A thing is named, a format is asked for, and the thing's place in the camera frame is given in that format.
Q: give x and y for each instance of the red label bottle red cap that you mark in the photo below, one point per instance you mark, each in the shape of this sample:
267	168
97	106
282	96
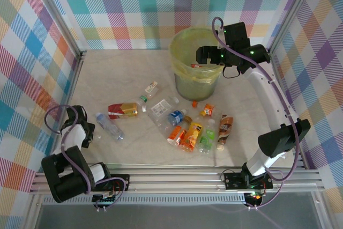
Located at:
196	66

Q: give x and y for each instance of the clear water bottle blue tint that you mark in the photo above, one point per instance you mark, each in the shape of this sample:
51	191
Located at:
108	125

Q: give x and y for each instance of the red and gold label bottle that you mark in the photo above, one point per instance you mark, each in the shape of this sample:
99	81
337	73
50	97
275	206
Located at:
123	109

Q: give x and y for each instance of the small clear bottle green cap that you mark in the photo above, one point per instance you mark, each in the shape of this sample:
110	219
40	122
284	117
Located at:
152	87

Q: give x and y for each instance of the large clear bottle white label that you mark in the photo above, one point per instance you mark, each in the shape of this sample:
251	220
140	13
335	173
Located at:
160	107

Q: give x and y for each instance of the brown label bottle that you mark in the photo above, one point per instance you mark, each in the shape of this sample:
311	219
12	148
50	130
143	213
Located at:
225	129

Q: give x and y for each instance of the yellow orange-print label bottle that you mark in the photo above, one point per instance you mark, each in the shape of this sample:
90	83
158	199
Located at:
193	135

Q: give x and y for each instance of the green label bottle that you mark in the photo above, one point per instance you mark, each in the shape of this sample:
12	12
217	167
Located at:
207	137

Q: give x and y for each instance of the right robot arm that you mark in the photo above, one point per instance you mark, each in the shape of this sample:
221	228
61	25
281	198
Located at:
268	92

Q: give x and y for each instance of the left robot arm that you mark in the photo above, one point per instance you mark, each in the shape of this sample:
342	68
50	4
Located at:
72	137

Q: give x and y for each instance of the metal mesh waste bin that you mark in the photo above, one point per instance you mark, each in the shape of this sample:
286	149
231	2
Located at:
195	89
185	44

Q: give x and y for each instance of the clear bottle orange cap label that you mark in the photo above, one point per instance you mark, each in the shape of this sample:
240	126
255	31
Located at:
207	109

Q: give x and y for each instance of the brown bottle cap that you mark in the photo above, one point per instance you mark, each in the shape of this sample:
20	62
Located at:
188	119

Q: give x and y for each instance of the blue label bottle white cap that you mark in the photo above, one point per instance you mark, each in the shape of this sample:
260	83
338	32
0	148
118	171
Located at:
175	117

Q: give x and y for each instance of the orange label bottle white cap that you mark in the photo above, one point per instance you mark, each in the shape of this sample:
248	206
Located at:
175	133

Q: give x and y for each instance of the slotted metal strip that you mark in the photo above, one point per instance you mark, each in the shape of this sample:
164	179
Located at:
160	200

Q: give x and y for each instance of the aluminium side rail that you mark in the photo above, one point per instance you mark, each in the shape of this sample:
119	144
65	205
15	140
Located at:
71	92
275	68

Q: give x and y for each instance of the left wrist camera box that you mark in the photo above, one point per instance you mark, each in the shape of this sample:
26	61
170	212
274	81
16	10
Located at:
77	115

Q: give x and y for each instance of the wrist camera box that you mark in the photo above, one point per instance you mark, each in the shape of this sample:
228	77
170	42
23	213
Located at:
237	34
77	115

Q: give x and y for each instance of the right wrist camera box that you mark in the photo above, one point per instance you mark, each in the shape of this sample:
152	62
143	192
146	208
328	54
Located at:
237	34

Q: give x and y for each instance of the aluminium frame post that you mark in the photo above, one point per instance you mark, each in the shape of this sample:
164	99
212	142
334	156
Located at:
292	11
59	14

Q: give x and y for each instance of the long aluminium base rail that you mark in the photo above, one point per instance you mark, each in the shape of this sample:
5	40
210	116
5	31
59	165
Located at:
174	180

